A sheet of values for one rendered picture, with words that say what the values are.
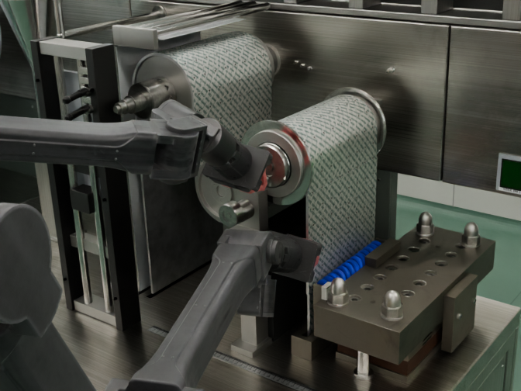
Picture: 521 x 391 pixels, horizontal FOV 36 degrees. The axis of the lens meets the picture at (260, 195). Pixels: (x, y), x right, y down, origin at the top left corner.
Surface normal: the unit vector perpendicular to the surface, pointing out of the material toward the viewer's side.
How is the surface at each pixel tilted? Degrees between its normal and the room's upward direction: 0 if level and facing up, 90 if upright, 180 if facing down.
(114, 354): 0
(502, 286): 0
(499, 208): 90
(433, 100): 90
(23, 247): 89
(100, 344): 0
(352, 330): 90
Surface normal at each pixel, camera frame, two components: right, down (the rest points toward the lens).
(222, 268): -0.07, -0.90
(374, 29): -0.59, 0.32
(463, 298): 0.80, 0.20
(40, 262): 0.96, 0.05
